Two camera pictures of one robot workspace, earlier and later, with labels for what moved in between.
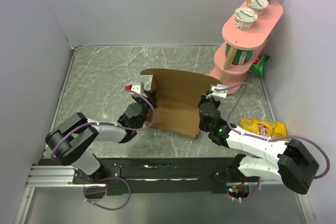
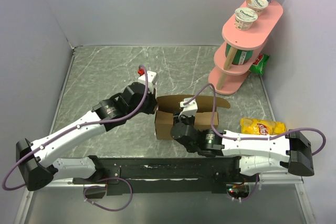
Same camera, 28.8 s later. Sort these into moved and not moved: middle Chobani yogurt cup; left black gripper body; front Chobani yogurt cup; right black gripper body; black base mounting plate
Moved: right black gripper body
Not moved: front Chobani yogurt cup; left black gripper body; middle Chobani yogurt cup; black base mounting plate
